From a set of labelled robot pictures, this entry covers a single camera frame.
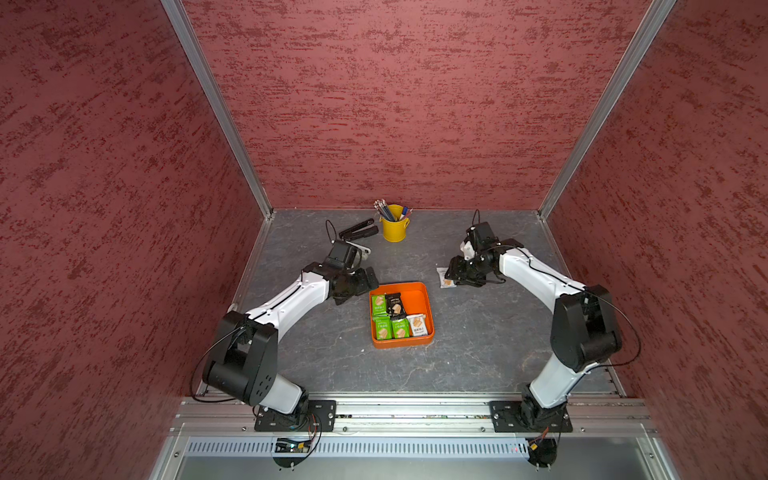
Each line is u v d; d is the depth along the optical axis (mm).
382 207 1002
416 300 955
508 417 734
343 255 698
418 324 873
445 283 974
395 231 1091
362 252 1063
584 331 471
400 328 873
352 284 757
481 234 741
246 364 431
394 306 901
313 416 737
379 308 901
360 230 1120
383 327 870
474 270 775
